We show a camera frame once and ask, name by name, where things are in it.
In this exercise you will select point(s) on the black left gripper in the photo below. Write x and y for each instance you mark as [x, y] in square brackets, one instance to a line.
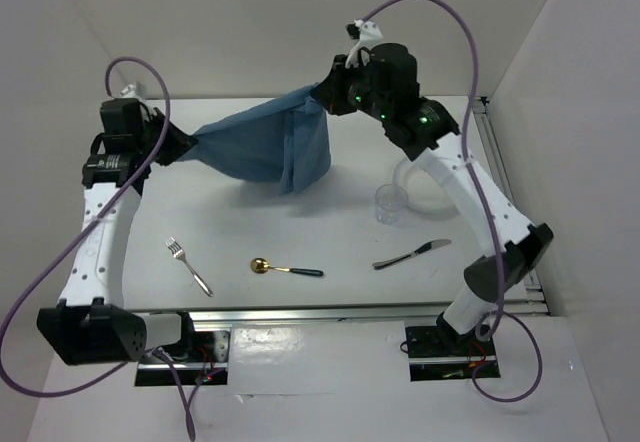
[180, 143]

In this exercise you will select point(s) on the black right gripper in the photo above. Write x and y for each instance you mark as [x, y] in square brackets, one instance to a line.
[329, 91]

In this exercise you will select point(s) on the blue cloth napkin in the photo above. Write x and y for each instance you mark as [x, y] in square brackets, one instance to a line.
[284, 141]

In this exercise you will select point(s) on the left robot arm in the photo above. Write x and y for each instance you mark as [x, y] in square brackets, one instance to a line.
[89, 324]

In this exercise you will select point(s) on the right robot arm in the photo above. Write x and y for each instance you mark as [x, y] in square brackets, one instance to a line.
[511, 244]

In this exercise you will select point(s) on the clear plastic cup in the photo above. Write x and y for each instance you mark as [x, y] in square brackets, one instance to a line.
[391, 202]

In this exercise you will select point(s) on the clear glass plate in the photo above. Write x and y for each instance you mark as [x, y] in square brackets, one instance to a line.
[424, 195]

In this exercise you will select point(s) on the silver fork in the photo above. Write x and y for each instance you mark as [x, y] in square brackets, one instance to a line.
[178, 253]

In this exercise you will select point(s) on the silver table knife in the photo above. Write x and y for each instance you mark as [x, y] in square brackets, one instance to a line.
[432, 245]

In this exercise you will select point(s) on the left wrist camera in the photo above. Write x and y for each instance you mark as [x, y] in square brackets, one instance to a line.
[127, 113]

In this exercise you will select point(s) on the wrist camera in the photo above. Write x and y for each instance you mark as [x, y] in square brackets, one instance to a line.
[365, 35]
[127, 113]

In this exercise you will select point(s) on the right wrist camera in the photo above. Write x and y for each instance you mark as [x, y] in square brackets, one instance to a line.
[365, 35]

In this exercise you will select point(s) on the gold spoon with dark handle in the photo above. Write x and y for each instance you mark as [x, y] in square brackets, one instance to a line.
[262, 266]

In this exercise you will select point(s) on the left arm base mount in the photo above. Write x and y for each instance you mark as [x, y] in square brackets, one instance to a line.
[201, 359]

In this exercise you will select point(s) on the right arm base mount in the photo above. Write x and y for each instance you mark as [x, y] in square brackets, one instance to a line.
[429, 359]

